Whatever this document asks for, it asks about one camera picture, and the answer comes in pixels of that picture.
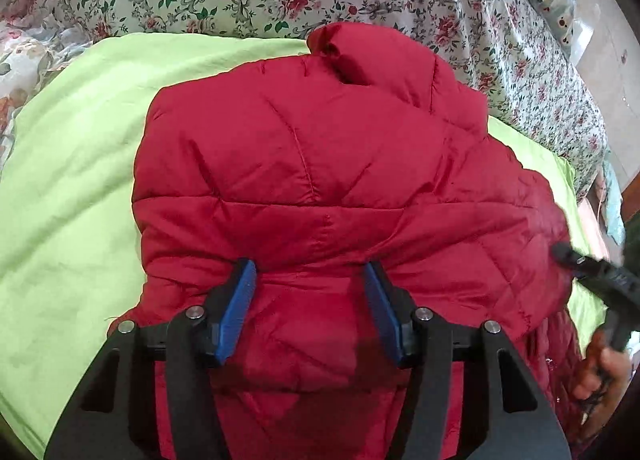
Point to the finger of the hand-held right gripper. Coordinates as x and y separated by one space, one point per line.
575 261

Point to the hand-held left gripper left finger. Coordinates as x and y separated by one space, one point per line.
236 312

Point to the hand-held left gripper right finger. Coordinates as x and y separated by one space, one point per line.
384 312

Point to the red padded jacket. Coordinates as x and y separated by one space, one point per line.
325 164

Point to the person's right hand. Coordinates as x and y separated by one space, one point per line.
607 372

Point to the light green blanket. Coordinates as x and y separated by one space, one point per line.
65 215

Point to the pastel floral frilled pillow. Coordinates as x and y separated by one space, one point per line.
25 59

